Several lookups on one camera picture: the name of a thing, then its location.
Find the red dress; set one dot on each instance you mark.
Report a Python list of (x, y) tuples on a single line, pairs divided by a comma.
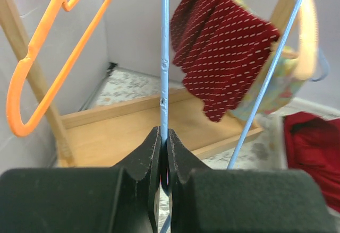
[(312, 145)]

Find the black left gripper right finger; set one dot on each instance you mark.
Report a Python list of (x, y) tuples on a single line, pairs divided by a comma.
[(208, 200)]

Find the pastel floral garment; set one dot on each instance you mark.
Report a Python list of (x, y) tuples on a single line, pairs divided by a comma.
[(283, 85)]

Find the wooden hanger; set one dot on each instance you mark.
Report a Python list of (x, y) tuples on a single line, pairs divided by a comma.
[(308, 40)]

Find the red polka dot garment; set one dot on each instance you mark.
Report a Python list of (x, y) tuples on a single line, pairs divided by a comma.
[(220, 47)]

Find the floral table mat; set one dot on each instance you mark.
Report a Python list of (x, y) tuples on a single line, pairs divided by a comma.
[(122, 85)]

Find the blue wire hanger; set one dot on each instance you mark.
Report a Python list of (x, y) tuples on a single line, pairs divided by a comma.
[(164, 76), (252, 101)]

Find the orange plastic hanger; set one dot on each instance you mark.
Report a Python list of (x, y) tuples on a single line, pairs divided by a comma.
[(69, 40)]

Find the wooden clothes rack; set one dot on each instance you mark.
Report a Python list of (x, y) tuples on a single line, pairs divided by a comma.
[(104, 135)]

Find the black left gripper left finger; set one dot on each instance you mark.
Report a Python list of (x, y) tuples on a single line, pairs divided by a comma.
[(120, 198)]

